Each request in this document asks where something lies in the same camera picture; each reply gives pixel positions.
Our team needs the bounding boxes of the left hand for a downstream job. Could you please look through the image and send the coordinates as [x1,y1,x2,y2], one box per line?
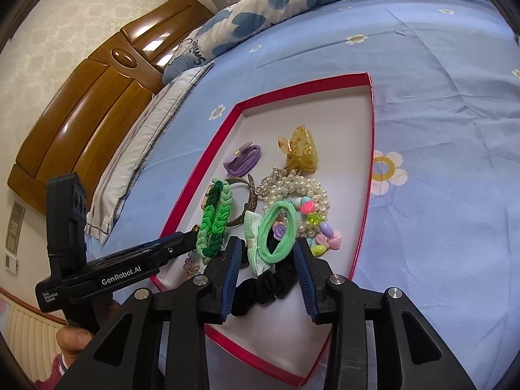
[55,297,123,371]

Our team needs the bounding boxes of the wooden headboard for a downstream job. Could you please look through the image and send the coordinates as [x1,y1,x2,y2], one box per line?
[7,0,213,213]

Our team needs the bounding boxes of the purple hair tie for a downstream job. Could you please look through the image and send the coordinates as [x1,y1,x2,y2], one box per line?
[222,141,263,179]

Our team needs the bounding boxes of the yellow hair claw clip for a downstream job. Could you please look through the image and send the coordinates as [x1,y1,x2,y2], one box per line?
[278,125,318,174]

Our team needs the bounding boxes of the black scrunchie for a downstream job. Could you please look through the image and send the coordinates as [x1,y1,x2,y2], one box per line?
[231,253,298,317]

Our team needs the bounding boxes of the brown strap wrist watch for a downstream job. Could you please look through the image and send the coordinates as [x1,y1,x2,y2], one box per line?
[200,174,258,229]

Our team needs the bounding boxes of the white striped pillow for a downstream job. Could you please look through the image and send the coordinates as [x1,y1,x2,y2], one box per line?
[84,62,214,244]

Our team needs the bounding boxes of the green braided bracelet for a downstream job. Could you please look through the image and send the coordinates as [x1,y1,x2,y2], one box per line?
[195,179,235,266]

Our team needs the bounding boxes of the green bow hair tie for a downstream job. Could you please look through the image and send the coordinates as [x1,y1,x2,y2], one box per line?
[242,200,300,276]

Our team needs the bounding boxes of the red rimmed white tray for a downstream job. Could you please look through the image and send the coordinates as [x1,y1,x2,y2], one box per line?
[163,72,374,387]

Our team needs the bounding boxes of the pastel glass bead bracelet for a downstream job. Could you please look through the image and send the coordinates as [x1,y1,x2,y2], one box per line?
[182,250,205,280]

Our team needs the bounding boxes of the colourful plastic bead bracelet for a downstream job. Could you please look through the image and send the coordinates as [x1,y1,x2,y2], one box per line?
[271,196,343,257]

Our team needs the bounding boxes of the blue floral bed sheet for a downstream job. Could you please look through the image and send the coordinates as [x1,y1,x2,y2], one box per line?
[86,0,519,389]

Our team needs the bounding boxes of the wall switch panel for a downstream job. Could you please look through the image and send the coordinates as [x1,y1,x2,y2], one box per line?
[5,201,26,276]

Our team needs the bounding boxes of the white pearl bracelet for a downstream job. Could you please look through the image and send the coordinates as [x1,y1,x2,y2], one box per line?
[254,164,331,240]

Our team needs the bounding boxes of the white radiator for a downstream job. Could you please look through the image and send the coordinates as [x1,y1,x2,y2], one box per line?
[1,290,63,381]

